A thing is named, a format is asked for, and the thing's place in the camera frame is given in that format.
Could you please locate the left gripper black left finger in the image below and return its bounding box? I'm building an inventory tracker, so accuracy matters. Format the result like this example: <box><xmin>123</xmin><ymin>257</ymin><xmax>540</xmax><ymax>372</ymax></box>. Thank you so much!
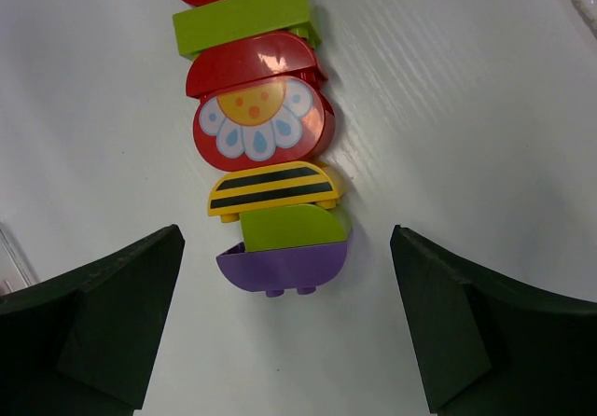
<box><xmin>1</xmin><ymin>225</ymin><xmax>185</xmax><ymax>415</ymax></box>

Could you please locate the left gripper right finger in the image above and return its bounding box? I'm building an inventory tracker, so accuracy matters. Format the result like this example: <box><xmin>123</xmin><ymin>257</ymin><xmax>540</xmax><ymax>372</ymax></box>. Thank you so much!
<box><xmin>390</xmin><ymin>226</ymin><xmax>596</xmax><ymax>415</ymax></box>

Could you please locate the multicolour lego stack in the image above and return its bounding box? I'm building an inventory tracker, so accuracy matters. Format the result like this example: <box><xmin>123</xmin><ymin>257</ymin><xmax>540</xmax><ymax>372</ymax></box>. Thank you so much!
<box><xmin>186</xmin><ymin>31</ymin><xmax>354</xmax><ymax>298</ymax></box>

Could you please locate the green rectangular lego brick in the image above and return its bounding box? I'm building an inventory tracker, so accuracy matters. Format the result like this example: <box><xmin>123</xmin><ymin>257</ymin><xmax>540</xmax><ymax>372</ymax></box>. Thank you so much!
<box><xmin>173</xmin><ymin>0</ymin><xmax>322</xmax><ymax>60</ymax></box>

